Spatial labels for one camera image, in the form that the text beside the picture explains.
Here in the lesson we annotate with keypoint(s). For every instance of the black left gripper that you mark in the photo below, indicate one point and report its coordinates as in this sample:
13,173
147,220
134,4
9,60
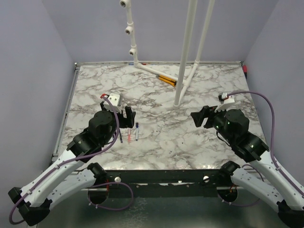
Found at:
128,122

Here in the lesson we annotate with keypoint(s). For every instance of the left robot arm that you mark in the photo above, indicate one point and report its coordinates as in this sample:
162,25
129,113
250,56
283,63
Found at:
34,201

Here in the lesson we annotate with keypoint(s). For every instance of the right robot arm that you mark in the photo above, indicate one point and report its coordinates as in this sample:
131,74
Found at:
281,192

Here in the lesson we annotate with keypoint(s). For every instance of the red pen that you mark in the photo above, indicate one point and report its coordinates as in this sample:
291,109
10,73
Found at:
129,135

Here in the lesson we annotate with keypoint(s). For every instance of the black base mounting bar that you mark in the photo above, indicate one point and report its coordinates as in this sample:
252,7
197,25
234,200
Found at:
173,183

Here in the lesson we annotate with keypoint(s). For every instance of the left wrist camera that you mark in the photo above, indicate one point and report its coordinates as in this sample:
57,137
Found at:
115,99

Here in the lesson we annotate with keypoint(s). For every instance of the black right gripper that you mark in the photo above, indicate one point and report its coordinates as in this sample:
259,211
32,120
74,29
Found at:
206,111

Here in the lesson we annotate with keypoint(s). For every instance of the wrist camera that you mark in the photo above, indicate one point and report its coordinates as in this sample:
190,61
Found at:
115,99
226,101

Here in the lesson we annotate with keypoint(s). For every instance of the red black clamp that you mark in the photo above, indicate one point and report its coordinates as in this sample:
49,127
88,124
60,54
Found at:
244,67

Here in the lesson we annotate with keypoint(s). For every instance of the yellow utility knife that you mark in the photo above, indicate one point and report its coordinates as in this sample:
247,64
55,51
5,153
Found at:
167,80

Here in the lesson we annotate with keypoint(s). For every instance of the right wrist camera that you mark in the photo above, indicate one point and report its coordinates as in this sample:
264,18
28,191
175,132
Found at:
226,101

